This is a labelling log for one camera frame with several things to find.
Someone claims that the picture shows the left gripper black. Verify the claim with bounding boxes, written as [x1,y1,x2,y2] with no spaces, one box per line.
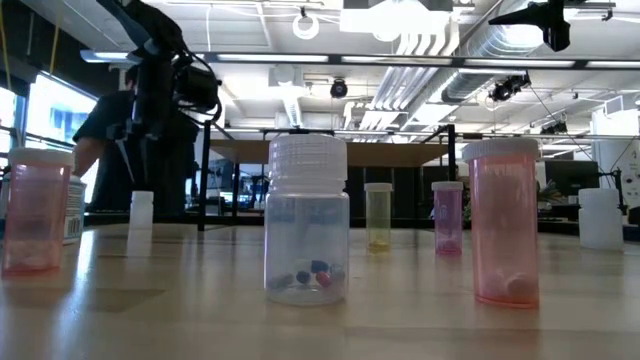
[115,49,169,185]

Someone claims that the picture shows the small white plastic bottle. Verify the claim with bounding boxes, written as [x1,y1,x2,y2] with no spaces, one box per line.
[127,190,155,251]

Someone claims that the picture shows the white labelled medicine bottle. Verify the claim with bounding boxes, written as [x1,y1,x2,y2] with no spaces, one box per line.
[63,174,88,246]

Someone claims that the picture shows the clear bottle with coloured capsules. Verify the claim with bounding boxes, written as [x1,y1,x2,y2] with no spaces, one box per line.
[263,133,350,307]

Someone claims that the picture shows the plain white plastic bottle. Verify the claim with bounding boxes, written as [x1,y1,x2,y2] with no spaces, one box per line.
[577,187,625,251]

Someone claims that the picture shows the magenta translucent pill vial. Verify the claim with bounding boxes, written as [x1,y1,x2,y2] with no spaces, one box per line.
[431,180,465,257]

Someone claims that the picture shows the yellow translucent pill vial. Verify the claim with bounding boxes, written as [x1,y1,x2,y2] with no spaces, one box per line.
[363,182,394,254]

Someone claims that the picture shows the wooden shelf with black legs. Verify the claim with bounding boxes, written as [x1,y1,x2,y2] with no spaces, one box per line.
[197,119,457,236]

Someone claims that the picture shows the person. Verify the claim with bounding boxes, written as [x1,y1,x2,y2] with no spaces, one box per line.
[72,64,201,217]

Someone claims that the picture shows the black track spotlights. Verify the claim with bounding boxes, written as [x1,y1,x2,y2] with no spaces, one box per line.
[487,72,532,104]

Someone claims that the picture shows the large bright window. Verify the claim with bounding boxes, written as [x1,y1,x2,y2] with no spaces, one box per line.
[0,72,99,151]

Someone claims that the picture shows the white ceiling lamp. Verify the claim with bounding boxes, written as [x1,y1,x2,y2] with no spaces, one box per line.
[79,48,139,65]

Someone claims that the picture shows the black computer monitor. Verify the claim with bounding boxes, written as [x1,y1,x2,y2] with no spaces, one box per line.
[544,159,601,199]

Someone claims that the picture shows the overhead beam with light strips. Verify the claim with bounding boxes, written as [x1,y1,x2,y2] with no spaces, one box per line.
[79,48,640,71]

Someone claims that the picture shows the white ceiling pipes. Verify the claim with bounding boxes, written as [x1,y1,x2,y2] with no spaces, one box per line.
[369,19,461,134]

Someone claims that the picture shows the silver ventilation duct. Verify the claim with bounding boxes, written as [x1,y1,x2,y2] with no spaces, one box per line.
[439,9,581,104]

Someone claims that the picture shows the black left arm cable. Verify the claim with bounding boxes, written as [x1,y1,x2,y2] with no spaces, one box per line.
[192,52,225,124]

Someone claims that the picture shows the yellow hanging cable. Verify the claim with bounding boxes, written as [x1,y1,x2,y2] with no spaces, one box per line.
[0,0,12,94]
[48,0,62,76]

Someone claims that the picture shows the white ceiling ring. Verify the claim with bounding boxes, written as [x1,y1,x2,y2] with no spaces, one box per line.
[292,12,321,41]

